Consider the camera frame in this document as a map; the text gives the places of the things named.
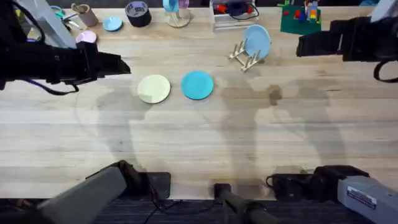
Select small wooden peg rack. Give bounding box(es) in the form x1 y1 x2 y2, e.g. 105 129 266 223
228 38 262 73

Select green board with toy blocks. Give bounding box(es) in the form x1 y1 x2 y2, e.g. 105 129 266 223
277 0 323 36

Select small pink plate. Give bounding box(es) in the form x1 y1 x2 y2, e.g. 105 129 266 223
75 30 98 45

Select small light blue plate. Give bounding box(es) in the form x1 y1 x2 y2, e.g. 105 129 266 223
102 16 124 32

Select pale yellow plate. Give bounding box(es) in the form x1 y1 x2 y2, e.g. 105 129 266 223
137 74 172 105

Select brown cardboard tube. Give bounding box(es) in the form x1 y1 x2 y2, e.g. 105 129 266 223
70 2 100 28

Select black tape roll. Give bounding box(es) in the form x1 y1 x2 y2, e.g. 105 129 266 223
124 1 153 28

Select wooden cup stand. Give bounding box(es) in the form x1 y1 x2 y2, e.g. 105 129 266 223
164 7 192 29

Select light blue cup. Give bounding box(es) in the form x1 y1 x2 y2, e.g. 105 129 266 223
162 0 180 14

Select turquoise plate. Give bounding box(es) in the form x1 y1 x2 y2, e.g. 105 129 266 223
180 70 215 101

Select clear box with tools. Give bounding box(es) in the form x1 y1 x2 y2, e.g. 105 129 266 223
209 0 260 33

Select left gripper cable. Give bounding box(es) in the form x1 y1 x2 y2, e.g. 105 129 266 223
24 77 80 96

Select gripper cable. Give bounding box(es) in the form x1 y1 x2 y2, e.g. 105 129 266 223
373 59 398 84
24 77 80 96

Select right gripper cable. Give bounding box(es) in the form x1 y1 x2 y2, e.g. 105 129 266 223
373 59 398 84

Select scissors with teal handles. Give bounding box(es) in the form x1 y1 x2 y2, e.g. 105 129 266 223
49 5 82 31

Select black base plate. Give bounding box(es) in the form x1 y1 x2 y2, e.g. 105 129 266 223
124 171 172 200

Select black cable on rail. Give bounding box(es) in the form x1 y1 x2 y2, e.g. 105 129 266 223
143 186 220 224

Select black camera post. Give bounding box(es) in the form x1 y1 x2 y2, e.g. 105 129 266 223
213 183 279 224

